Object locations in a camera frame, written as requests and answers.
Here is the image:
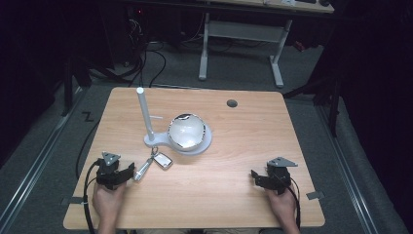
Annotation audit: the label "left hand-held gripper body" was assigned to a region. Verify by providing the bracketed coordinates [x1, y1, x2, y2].
[95, 151, 131, 191]

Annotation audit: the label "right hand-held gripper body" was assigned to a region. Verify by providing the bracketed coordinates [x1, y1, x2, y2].
[261, 156, 299, 196]

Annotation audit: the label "silver keychain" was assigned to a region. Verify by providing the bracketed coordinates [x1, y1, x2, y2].
[133, 146, 174, 182]

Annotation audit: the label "white stand with pole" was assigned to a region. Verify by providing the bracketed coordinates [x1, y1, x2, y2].
[135, 86, 213, 156]

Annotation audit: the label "person's left hand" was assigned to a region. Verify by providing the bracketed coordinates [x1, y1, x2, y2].
[92, 180, 129, 225]

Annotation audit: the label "person's right hand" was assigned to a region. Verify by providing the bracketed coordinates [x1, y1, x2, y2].
[265, 186, 298, 228]

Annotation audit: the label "grey tape strip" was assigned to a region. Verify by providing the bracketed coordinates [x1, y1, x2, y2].
[306, 190, 326, 201]
[60, 196, 85, 207]

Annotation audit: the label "white bowl with silver rim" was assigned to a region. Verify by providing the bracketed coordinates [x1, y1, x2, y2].
[167, 112, 207, 152]

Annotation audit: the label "dark metal stand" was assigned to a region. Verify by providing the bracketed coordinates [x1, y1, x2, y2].
[60, 55, 94, 117]
[282, 74, 345, 138]

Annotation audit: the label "wooden desk with white legs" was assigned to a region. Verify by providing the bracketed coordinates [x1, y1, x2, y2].
[198, 0, 335, 89]

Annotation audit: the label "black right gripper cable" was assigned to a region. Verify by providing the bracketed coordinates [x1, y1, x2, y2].
[287, 176, 302, 230]

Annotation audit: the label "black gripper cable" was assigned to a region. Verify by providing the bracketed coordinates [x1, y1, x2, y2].
[287, 176, 302, 230]
[82, 159, 102, 234]

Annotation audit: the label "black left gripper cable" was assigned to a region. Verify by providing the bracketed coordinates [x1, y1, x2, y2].
[82, 159, 102, 234]

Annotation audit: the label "metal floor rail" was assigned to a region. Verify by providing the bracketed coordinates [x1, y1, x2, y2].
[0, 87, 86, 228]
[316, 103, 381, 234]

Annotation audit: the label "black floor cables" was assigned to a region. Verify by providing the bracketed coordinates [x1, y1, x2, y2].
[87, 13, 169, 89]

